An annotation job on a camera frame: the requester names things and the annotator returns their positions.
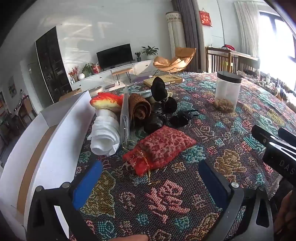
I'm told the brown knitted roll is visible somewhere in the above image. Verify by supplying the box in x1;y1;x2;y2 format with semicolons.
128;93;152;127

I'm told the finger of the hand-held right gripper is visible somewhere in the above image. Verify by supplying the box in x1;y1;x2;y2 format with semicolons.
252;125;281;149
278;127;296;146

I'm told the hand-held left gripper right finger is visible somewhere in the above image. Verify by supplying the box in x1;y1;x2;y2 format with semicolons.
198;159;274;241

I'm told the white sheer curtain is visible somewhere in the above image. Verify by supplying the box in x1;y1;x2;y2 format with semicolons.
235;1;260;58

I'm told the tall black glass cabinet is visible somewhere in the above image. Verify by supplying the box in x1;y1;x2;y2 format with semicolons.
35;26;73;103

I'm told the red yellow fish plush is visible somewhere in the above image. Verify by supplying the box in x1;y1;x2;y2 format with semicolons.
90;92;124;109

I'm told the black fuzzy plush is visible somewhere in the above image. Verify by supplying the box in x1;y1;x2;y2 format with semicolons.
151;77;177;114

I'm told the person's left hand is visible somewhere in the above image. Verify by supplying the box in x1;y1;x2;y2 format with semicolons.
115;235;149;241

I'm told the red wall hanging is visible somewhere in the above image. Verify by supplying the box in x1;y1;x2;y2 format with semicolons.
199;10;213;27

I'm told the clear plastic bag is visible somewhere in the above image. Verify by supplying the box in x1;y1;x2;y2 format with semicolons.
119;85;130;147

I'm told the black flat television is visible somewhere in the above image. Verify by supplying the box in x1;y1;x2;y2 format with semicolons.
96;43;134;69

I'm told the flat cardboard box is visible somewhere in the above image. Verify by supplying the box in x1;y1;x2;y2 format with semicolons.
143;74;184;87

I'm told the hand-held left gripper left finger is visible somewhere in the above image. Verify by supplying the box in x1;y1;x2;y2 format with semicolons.
27;160;103;241

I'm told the bushy green potted plant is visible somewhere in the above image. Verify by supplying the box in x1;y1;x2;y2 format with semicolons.
82;63;95;77

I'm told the crumpled black plastic bag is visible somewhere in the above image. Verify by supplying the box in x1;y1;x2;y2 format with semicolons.
170;109;199;127
144;102;170;133

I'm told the grey curtain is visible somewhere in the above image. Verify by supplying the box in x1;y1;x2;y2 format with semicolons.
172;0;201;72

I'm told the wooden chair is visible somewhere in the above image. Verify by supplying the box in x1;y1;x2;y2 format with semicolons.
17;95;37;126

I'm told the person's right hand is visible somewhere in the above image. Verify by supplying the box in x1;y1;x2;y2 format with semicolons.
274;190;296;235

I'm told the white tower air conditioner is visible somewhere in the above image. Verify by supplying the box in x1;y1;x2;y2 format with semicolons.
166;11;187;70

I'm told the wooden bench with metal legs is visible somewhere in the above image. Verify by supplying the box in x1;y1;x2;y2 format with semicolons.
112;68;134;85

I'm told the white television cabinet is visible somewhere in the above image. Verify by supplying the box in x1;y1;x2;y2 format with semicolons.
69;60;160;91

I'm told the red flower arrangement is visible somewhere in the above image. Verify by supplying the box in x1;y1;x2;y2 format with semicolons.
68;66;79;84

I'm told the colourful woven patterned blanket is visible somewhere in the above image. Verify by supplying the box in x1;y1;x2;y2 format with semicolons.
69;71;296;241

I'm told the white side panel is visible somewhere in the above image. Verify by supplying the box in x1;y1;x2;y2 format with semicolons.
0;90;96;241

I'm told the large green potted plant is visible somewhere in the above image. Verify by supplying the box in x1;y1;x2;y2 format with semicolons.
142;46;159;60

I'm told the orange lounge chair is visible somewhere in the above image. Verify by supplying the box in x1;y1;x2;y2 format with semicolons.
153;47;196;76

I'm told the clear jar with black lid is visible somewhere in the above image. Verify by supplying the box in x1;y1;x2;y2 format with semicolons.
214;71;242;113

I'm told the red patterned drawstring pouch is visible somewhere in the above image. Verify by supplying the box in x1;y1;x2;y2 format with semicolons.
122;127;196;176

